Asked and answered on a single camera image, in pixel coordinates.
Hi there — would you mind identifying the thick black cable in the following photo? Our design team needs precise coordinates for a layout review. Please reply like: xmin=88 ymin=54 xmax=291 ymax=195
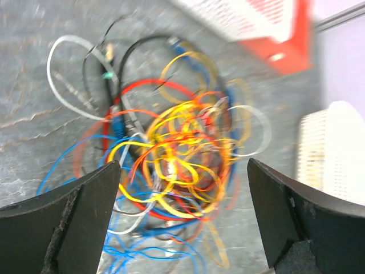
xmin=82 ymin=34 xmax=229 ymax=160

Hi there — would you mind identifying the aluminium frame post right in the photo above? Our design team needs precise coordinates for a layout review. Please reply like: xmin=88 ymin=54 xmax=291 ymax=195
xmin=315 ymin=2 xmax=364 ymax=32

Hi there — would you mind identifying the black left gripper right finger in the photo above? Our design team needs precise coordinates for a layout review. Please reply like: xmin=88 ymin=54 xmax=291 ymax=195
xmin=247 ymin=158 xmax=364 ymax=273

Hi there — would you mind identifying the thin orange wire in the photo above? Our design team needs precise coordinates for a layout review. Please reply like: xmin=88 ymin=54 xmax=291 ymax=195
xmin=108 ymin=91 xmax=232 ymax=195

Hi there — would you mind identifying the white perforated basket right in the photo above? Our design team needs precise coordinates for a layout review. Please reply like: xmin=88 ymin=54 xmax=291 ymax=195
xmin=295 ymin=101 xmax=364 ymax=205

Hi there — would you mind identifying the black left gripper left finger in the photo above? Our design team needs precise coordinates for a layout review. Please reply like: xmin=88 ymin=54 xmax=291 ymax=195
xmin=1 ymin=160 xmax=121 ymax=273

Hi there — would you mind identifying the thick yellow cable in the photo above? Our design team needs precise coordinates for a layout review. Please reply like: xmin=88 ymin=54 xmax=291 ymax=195
xmin=107 ymin=139 xmax=232 ymax=219

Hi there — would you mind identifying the thick red cable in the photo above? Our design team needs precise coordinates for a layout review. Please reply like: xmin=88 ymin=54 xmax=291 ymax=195
xmin=72 ymin=79 xmax=240 ymax=222

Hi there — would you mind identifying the thin white wire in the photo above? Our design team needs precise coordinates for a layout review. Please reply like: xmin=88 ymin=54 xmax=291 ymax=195
xmin=46 ymin=34 xmax=272 ymax=235

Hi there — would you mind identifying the blue ethernet cable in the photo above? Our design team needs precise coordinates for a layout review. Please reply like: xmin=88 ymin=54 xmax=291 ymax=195
xmin=111 ymin=38 xmax=240 ymax=237

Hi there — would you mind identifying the white perforated basket middle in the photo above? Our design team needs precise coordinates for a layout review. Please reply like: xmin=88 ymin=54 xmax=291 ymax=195
xmin=172 ymin=0 xmax=298 ymax=43

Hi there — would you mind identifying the orange plastic tray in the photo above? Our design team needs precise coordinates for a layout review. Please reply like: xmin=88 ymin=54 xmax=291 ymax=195
xmin=238 ymin=0 xmax=311 ymax=75

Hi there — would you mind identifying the thin light blue wire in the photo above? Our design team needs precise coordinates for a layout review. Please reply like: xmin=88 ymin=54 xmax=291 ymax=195
xmin=36 ymin=134 xmax=207 ymax=274

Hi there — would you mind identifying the thin yellow wire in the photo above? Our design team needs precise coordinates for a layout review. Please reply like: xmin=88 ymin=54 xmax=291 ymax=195
xmin=142 ymin=42 xmax=254 ymax=269

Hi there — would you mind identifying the white perforated basket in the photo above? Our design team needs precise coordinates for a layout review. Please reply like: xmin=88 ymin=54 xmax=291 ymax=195
xmin=295 ymin=101 xmax=364 ymax=205
xmin=172 ymin=0 xmax=298 ymax=43

